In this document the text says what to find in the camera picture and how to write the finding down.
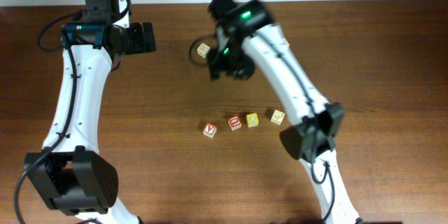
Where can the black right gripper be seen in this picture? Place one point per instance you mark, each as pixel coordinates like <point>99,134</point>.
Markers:
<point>215,73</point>

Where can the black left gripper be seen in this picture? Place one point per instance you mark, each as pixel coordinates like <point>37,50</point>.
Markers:
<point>138,45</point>

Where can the red letter U block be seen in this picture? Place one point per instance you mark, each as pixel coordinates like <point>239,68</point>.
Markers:
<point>234,122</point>

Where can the yellow wooden block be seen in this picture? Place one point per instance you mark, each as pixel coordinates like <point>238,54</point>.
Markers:
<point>252,119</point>

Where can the red letter A block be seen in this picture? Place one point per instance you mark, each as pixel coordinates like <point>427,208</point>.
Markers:
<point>209,130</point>

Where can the natural block brown picture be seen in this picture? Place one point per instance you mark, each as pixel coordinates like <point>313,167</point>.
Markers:
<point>277,117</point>

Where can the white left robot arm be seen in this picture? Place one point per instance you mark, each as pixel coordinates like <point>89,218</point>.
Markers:
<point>69,174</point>

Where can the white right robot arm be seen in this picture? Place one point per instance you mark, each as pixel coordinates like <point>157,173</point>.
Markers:
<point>249,38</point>

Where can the natural block green print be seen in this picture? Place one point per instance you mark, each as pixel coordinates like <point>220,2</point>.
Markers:
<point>203,50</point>

